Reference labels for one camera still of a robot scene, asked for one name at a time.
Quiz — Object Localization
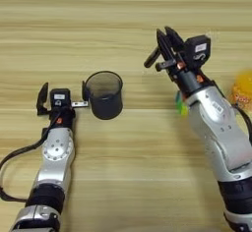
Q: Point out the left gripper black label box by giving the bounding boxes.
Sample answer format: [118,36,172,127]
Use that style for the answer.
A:
[49,87,72,110]

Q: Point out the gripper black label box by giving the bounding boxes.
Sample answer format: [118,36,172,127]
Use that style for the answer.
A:
[184,34,212,68]
[49,87,72,110]

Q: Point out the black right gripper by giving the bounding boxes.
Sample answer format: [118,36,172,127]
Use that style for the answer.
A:
[155,26,211,97]

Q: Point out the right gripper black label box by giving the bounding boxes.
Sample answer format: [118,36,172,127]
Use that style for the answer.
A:
[184,34,212,68]

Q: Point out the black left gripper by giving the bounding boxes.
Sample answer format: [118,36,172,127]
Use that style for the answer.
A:
[35,80,91,131]

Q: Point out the black mesh pen cup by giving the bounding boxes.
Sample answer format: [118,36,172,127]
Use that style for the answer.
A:
[84,70,124,121]

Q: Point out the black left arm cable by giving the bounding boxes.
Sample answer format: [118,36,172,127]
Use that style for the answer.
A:
[0,109,63,203]

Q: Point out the colourful puzzle cube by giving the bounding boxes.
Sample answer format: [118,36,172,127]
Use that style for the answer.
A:
[175,89,190,117]

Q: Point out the orange juice bottle white cap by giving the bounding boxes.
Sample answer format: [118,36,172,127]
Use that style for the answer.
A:
[229,70,252,112]

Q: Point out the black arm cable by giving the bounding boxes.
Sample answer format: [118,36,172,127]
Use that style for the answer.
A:
[0,109,63,203]
[231,102,252,136]

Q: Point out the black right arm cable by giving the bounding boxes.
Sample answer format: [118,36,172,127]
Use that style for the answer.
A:
[231,102,252,136]

